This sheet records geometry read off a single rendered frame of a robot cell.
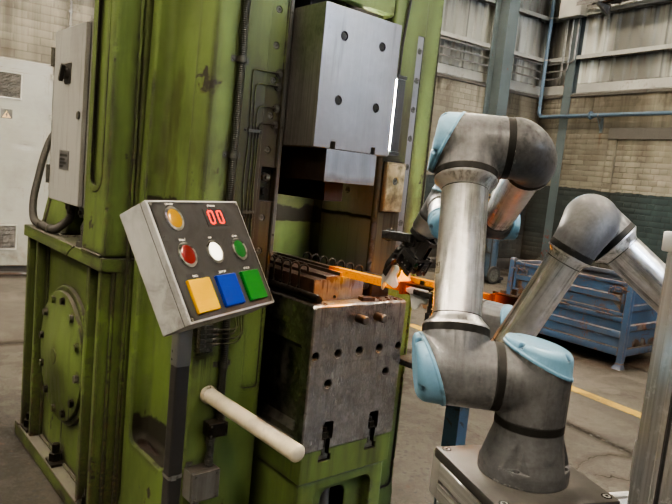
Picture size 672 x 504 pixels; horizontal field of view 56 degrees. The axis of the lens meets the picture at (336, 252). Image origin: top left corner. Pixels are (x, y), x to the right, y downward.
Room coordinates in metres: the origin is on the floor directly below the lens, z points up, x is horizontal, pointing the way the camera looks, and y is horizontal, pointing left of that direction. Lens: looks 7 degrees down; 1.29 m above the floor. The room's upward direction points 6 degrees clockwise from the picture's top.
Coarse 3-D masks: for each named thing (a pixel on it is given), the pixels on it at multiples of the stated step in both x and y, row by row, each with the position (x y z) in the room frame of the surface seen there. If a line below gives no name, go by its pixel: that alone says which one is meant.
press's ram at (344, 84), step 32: (320, 32) 1.82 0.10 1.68; (352, 32) 1.88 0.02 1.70; (384, 32) 1.96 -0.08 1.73; (320, 64) 1.81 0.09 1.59; (352, 64) 1.88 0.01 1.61; (384, 64) 1.97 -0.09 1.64; (288, 96) 1.92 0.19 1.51; (320, 96) 1.82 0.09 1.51; (352, 96) 1.89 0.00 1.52; (384, 96) 1.98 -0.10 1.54; (288, 128) 1.91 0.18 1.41; (320, 128) 1.82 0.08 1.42; (352, 128) 1.90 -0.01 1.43; (384, 128) 1.99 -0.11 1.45
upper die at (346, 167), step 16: (288, 160) 1.98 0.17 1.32; (304, 160) 1.92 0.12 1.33; (320, 160) 1.86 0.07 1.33; (336, 160) 1.87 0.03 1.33; (352, 160) 1.91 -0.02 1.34; (368, 160) 1.95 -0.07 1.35; (288, 176) 1.98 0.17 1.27; (304, 176) 1.91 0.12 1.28; (320, 176) 1.86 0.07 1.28; (336, 176) 1.87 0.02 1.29; (352, 176) 1.91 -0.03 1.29; (368, 176) 1.96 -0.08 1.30
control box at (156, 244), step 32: (128, 224) 1.33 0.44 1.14; (160, 224) 1.32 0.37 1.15; (192, 224) 1.42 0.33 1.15; (224, 224) 1.52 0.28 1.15; (160, 256) 1.30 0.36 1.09; (224, 256) 1.47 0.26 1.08; (256, 256) 1.59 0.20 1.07; (160, 288) 1.29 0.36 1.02; (160, 320) 1.29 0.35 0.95; (192, 320) 1.27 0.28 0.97
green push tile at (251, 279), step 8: (240, 272) 1.49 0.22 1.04; (248, 272) 1.51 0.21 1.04; (256, 272) 1.54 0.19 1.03; (248, 280) 1.50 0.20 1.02; (256, 280) 1.53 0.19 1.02; (248, 288) 1.48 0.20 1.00; (256, 288) 1.51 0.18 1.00; (264, 288) 1.54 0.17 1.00; (248, 296) 1.48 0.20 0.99; (256, 296) 1.49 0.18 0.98; (264, 296) 1.53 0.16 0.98
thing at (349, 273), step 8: (344, 272) 1.91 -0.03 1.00; (352, 272) 1.88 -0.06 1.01; (360, 272) 1.88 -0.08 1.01; (360, 280) 1.85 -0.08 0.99; (368, 280) 1.83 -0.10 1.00; (376, 280) 1.80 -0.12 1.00; (392, 288) 1.75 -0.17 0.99; (400, 288) 1.72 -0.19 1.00; (424, 288) 1.66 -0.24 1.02; (432, 288) 1.65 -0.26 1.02
